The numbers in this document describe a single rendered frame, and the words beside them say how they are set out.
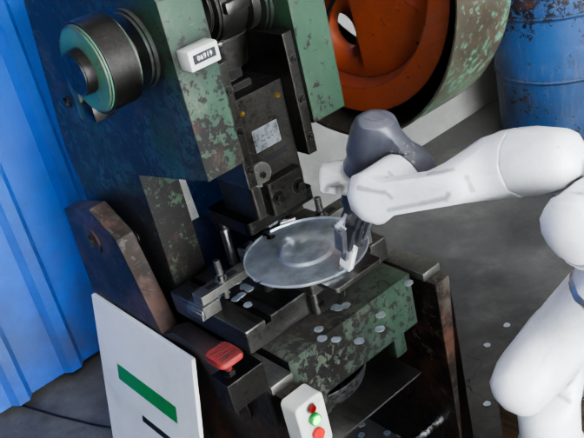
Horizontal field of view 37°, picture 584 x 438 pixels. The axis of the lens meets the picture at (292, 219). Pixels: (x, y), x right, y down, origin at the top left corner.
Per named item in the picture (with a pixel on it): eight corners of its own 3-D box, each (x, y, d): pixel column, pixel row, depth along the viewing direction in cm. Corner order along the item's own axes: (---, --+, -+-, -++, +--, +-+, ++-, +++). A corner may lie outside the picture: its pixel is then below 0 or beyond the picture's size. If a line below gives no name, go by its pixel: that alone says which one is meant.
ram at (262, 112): (321, 195, 196) (293, 72, 182) (271, 226, 189) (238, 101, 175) (272, 179, 209) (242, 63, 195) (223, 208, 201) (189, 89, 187)
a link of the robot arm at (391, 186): (527, 116, 140) (394, 136, 165) (459, 168, 130) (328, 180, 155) (549, 177, 143) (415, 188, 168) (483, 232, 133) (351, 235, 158)
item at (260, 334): (389, 256, 214) (386, 235, 211) (251, 355, 191) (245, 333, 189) (308, 226, 236) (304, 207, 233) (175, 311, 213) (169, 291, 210)
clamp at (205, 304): (259, 284, 204) (248, 248, 199) (202, 321, 196) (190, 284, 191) (243, 277, 209) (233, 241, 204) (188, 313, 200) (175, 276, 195)
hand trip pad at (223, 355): (254, 379, 177) (244, 349, 174) (231, 395, 174) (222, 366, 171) (233, 367, 182) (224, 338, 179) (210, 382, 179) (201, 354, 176)
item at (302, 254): (301, 303, 180) (300, 301, 180) (219, 264, 201) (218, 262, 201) (394, 238, 195) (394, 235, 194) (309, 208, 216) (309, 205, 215)
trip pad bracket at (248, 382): (282, 428, 187) (262, 356, 178) (248, 454, 183) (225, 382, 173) (265, 416, 192) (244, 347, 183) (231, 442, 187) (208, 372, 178)
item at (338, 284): (391, 306, 195) (381, 255, 189) (348, 339, 188) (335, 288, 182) (316, 274, 213) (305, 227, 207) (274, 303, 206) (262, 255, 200)
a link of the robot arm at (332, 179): (398, 170, 167) (393, 190, 171) (350, 136, 173) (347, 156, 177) (355, 199, 160) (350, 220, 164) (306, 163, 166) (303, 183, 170)
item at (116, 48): (181, 114, 171) (148, 3, 160) (133, 138, 165) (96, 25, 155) (123, 98, 187) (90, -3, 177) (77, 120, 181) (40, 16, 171)
